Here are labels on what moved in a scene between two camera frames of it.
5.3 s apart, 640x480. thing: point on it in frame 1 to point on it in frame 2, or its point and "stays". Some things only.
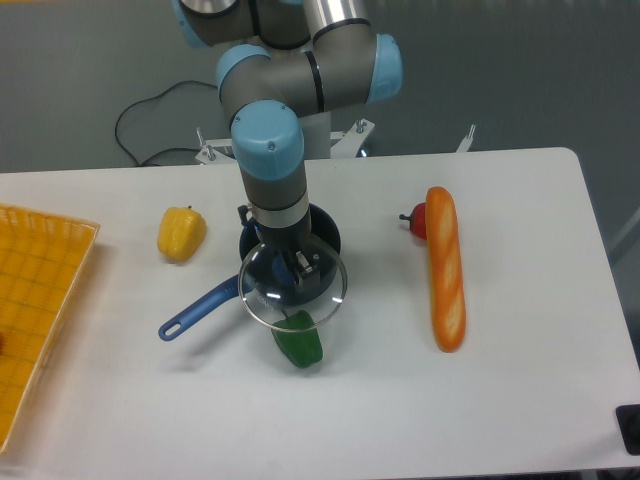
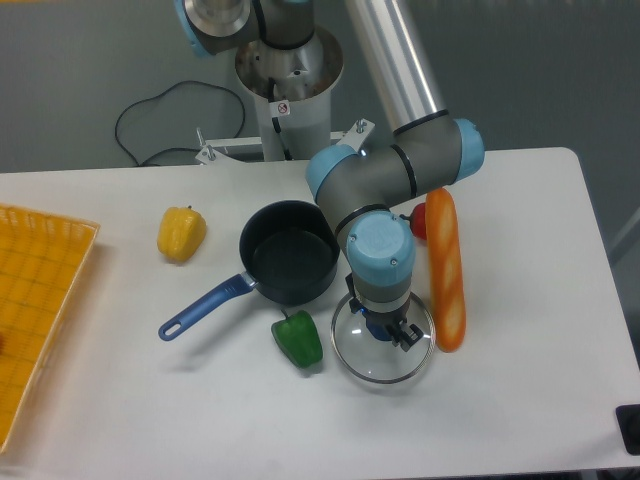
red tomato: (417, 220) stays
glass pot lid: (293, 283) to (379, 361)
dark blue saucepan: (285, 277) stays
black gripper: (284, 243) to (378, 323)
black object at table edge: (628, 418) stays
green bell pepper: (299, 339) stays
